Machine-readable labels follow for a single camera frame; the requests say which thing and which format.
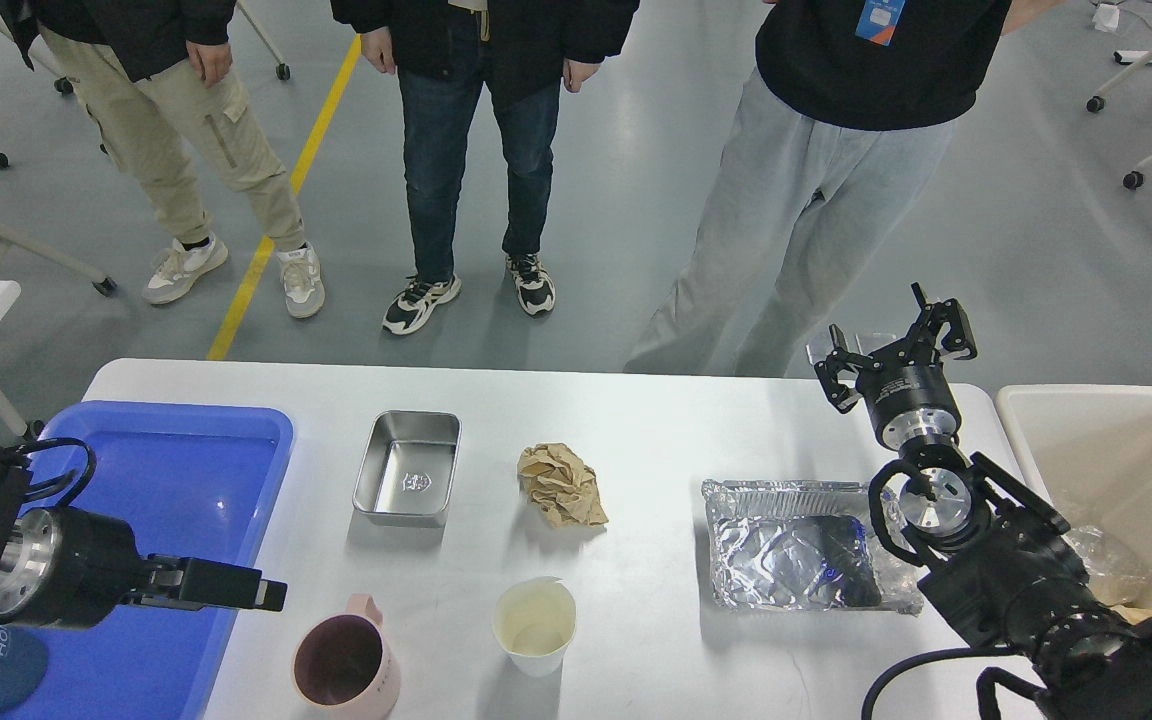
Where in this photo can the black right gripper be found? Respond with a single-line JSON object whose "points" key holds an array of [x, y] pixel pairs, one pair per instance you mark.
{"points": [[904, 386]]}

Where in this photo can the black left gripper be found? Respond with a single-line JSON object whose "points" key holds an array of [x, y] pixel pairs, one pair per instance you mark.
{"points": [[69, 568]]}

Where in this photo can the pink plastic mug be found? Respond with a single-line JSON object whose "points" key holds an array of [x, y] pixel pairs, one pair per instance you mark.
{"points": [[346, 665]]}

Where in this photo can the stainless steel rectangular container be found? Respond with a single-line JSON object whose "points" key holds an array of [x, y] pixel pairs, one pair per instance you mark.
{"points": [[405, 478]]}

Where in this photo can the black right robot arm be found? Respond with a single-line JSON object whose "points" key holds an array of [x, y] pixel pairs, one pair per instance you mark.
{"points": [[997, 567]]}

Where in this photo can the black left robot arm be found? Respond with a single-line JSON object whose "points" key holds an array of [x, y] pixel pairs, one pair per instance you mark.
{"points": [[20, 492]]}

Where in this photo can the blue plastic tray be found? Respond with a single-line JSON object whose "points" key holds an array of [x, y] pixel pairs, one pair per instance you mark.
{"points": [[192, 481]]}

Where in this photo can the person in grey trousers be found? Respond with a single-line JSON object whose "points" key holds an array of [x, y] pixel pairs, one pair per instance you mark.
{"points": [[840, 126]]}

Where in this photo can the aluminium foil tray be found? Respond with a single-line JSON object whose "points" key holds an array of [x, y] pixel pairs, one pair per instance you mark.
{"points": [[801, 545]]}

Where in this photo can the white plastic bin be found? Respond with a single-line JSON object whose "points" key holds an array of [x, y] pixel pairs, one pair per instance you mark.
{"points": [[1090, 447]]}

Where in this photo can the white paper cup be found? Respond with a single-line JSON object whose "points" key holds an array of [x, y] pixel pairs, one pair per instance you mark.
{"points": [[534, 622]]}

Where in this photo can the crumpled clear plastic in bin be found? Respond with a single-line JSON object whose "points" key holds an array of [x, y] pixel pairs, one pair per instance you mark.
{"points": [[1117, 575]]}

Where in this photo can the crumpled brown paper ball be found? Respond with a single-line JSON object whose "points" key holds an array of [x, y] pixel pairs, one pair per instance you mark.
{"points": [[561, 485]]}

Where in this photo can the person in khaki trousers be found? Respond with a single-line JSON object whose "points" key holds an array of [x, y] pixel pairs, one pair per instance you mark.
{"points": [[157, 77]]}

